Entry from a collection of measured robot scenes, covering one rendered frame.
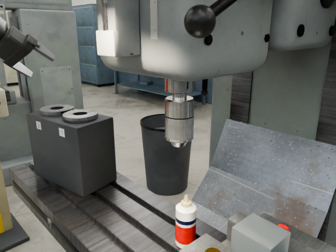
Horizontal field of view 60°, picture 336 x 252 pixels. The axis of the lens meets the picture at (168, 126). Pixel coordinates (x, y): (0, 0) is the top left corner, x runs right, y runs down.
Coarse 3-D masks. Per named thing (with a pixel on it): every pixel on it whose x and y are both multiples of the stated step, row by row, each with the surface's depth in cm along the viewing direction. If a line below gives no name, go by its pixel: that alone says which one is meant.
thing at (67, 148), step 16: (32, 112) 82; (48, 112) 77; (64, 112) 77; (80, 112) 78; (96, 112) 77; (32, 128) 80; (48, 128) 75; (64, 128) 71; (80, 128) 69; (96, 128) 73; (112, 128) 78; (32, 144) 82; (48, 144) 77; (64, 144) 73; (80, 144) 70; (96, 144) 74; (112, 144) 79; (48, 160) 79; (64, 160) 75; (80, 160) 71; (96, 160) 75; (112, 160) 80; (48, 176) 82; (64, 176) 77; (80, 176) 72; (96, 176) 76; (112, 176) 82; (80, 192) 74
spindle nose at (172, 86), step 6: (168, 84) 44; (174, 84) 43; (180, 84) 43; (186, 84) 43; (192, 84) 44; (168, 90) 44; (174, 90) 43; (180, 90) 43; (186, 90) 43; (192, 90) 44
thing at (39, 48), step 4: (36, 44) 78; (40, 44) 79; (36, 48) 78; (40, 48) 79; (44, 48) 81; (40, 52) 79; (44, 52) 80; (48, 52) 81; (44, 56) 81; (48, 56) 81; (52, 56) 82; (52, 60) 82
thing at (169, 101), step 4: (168, 96) 47; (188, 96) 47; (164, 100) 46; (168, 100) 45; (172, 100) 44; (176, 100) 44; (180, 100) 44; (184, 100) 44; (188, 100) 44; (192, 100) 45; (168, 104) 45; (172, 104) 44; (176, 104) 44; (180, 104) 44; (184, 104) 44; (188, 104) 44; (192, 104) 45
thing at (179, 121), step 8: (168, 112) 45; (176, 112) 44; (184, 112) 44; (192, 112) 46; (168, 120) 45; (176, 120) 45; (184, 120) 45; (192, 120) 46; (168, 128) 46; (176, 128) 45; (184, 128) 45; (192, 128) 47; (168, 136) 46; (176, 136) 46; (184, 136) 46; (192, 136) 47
